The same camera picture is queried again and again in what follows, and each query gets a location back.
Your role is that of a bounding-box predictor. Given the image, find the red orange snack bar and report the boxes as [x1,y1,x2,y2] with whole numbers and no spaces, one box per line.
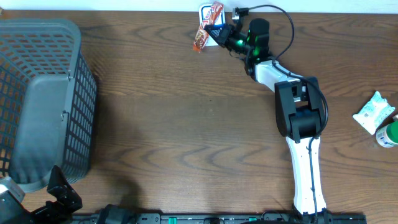
[193,1,224,52]

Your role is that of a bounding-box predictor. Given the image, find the green lid jar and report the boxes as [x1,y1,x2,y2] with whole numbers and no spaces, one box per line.
[376,121,398,147]

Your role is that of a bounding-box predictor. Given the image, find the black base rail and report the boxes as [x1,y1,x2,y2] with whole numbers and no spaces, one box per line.
[71,212,368,224]

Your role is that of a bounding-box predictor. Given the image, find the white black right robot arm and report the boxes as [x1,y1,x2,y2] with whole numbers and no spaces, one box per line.
[205,19,328,218]

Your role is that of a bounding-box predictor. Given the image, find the teal wet wipes pack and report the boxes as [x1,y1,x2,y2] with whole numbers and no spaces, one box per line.
[353,91,395,135]

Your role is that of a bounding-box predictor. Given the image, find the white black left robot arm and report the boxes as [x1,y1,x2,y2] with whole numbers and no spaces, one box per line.
[31,166,137,223]

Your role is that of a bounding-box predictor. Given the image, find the white barcode scanner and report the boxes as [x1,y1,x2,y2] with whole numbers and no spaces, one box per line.
[198,3,226,47]

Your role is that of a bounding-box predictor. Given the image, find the grey plastic basket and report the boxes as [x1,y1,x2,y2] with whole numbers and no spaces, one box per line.
[1,19,97,192]

